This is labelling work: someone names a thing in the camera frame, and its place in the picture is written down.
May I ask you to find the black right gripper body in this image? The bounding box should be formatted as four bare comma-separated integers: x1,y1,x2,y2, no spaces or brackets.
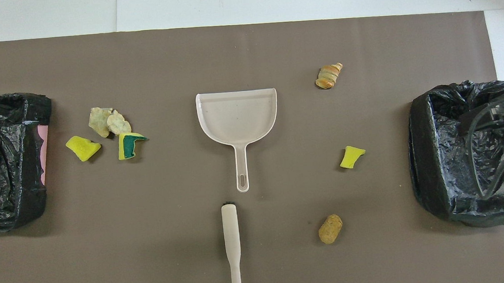
455,94,504,136

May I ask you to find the yellow sponge chunk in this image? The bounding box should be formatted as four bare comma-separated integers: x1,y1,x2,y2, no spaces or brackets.
65,134,103,163

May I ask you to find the pale toy food piece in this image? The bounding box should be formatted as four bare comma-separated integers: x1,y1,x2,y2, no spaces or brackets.
87,106,115,139

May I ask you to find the yellow sponge with green layer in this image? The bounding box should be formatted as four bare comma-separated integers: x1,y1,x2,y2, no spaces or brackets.
116,131,150,161

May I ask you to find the striped toy croissant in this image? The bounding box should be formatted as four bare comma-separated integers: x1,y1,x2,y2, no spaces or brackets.
314,62,345,90

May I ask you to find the beige plastic dustpan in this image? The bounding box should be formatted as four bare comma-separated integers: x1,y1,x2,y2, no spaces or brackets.
195,87,284,196

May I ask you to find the beige brush with black bristles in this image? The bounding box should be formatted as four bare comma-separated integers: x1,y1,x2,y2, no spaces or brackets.
220,200,244,283

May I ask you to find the pink bin with black bag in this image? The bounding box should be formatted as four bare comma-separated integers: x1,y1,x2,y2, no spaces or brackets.
0,90,61,232

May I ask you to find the bin lined with black bag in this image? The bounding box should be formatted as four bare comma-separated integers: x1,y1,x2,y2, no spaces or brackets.
403,78,504,236

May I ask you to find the small yellow sponge piece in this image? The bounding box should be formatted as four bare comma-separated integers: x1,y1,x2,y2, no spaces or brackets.
339,144,367,171

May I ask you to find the brown toy croquette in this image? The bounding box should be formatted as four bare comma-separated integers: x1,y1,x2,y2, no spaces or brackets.
317,213,344,245

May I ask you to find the brown paper table mat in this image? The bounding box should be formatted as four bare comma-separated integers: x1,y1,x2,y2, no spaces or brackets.
0,6,504,283

